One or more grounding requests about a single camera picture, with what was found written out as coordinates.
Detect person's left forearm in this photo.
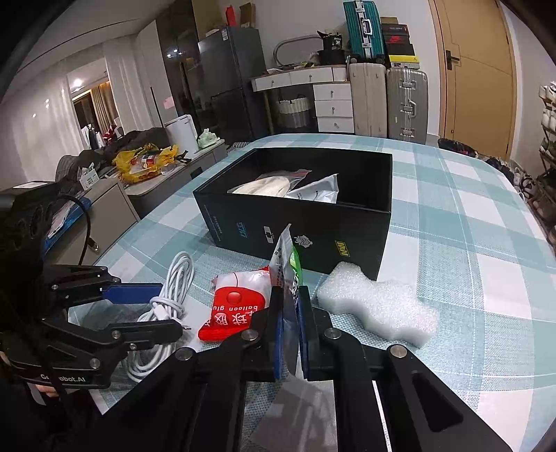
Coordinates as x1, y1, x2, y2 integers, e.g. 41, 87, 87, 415
0, 382, 105, 452

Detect white printed packet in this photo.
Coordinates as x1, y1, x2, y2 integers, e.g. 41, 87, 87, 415
284, 174, 340, 205

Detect teal suitcase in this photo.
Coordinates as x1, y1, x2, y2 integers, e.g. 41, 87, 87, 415
343, 0, 383, 62

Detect white air purifier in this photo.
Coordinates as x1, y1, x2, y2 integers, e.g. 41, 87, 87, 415
165, 114, 196, 153

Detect silver suitcase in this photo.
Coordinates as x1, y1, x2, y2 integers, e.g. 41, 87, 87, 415
386, 66, 429, 145

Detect white foam sheet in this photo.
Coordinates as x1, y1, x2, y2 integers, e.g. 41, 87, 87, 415
316, 261, 439, 348

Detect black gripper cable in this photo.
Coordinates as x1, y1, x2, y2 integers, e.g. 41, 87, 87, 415
56, 195, 100, 267

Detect black red shoe box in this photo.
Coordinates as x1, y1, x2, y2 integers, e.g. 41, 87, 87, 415
381, 24, 410, 46

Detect beige cloth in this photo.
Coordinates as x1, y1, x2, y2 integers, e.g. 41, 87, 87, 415
228, 169, 312, 198

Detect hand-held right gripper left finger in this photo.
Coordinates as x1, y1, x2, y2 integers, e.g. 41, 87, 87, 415
65, 286, 286, 452

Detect yellow wooden door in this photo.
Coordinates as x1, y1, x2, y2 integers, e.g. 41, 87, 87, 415
428, 0, 518, 159

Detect dark grey fridge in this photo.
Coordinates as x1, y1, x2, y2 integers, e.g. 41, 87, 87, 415
197, 27, 270, 146

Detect grey oval frame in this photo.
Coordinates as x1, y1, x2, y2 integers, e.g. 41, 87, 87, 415
275, 37, 322, 69

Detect red white packet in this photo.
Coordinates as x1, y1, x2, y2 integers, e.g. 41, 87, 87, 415
197, 268, 272, 344

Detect white desk with drawers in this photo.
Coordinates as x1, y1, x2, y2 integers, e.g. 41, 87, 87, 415
251, 65, 354, 135

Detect black paper bag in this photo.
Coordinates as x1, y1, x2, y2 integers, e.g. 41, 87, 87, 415
317, 30, 346, 64

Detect green plastic bag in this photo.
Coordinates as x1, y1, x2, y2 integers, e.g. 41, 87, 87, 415
197, 128, 220, 151

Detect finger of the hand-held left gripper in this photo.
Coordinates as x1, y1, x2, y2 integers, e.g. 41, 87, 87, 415
41, 318, 184, 370
43, 264, 164, 307

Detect black cardboard box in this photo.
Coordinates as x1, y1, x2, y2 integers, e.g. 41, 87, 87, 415
192, 148, 394, 281

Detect white wicker basket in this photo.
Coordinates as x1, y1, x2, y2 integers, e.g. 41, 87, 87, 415
277, 98, 311, 128

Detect pile of shoes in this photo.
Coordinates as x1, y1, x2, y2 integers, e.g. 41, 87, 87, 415
438, 137, 539, 201

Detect wooden shoe rack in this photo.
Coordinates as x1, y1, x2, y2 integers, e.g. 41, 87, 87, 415
536, 80, 556, 218

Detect grey low cabinet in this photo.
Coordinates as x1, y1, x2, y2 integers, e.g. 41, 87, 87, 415
0, 139, 229, 261

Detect white charging cable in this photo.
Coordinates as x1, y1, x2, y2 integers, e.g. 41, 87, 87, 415
126, 251, 195, 383

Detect dark clothes pile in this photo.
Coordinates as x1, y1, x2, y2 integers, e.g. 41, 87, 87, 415
56, 128, 170, 175

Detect beige suitcase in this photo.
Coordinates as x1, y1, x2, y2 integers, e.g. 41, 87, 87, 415
349, 62, 388, 139

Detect white curtains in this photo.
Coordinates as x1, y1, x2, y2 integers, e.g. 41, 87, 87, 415
0, 39, 144, 192

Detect yellow plastic bag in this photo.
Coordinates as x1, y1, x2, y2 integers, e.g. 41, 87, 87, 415
112, 143, 180, 184

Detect green clear packet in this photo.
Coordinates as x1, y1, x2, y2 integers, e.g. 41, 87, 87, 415
250, 224, 340, 452

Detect dark tall cabinet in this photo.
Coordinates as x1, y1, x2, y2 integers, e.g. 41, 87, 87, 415
156, 0, 205, 131

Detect blue tray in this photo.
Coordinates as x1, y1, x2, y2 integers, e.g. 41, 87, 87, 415
43, 197, 92, 253

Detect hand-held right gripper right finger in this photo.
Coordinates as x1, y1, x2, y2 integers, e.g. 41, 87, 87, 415
297, 286, 513, 452

